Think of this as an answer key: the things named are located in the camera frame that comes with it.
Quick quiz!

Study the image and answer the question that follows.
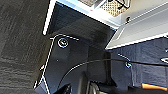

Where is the round silver base bolt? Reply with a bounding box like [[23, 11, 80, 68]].
[[57, 37, 69, 48], [124, 61, 133, 69]]

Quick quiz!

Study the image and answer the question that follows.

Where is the brown storage basket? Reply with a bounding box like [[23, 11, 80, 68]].
[[99, 0, 134, 17]]

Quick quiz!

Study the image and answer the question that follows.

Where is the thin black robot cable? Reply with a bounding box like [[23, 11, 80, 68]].
[[57, 58, 168, 91]]

